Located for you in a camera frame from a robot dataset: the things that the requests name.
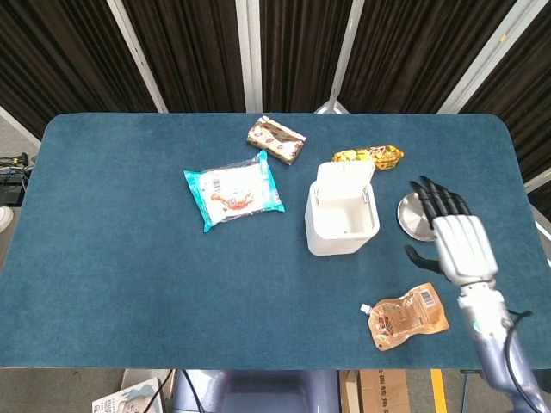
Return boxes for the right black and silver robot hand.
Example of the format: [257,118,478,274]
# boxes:
[403,175,500,287]

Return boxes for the white lidded bin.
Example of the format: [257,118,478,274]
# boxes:
[304,160,381,257]

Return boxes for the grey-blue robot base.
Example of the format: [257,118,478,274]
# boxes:
[170,368,341,413]

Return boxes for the round stainless steel plate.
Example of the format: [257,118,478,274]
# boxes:
[396,192,436,242]

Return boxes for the brown spouted drink pouch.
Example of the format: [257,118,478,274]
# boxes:
[360,282,450,353]

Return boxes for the yellow biscuit package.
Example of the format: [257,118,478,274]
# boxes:
[330,145,406,172]

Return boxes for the brown cardboard box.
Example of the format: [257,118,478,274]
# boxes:
[339,368,411,413]

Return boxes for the brown and white snack package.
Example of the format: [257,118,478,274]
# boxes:
[246,115,307,166]

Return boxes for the teal and white snack bag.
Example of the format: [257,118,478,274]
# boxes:
[183,150,286,234]

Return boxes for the blue table mat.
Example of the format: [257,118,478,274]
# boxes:
[0,112,548,372]

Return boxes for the dark brown curtain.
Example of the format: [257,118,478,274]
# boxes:
[0,0,551,207]

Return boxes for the illustrated white box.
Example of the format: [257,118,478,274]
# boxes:
[91,376,164,413]

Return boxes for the white frame pole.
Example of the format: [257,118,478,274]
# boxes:
[436,0,548,114]
[313,0,367,114]
[106,0,169,114]
[234,0,263,114]

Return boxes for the black cable under table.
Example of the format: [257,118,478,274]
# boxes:
[179,368,207,413]

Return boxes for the black cables and power strip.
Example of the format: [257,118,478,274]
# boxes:
[0,151,36,207]

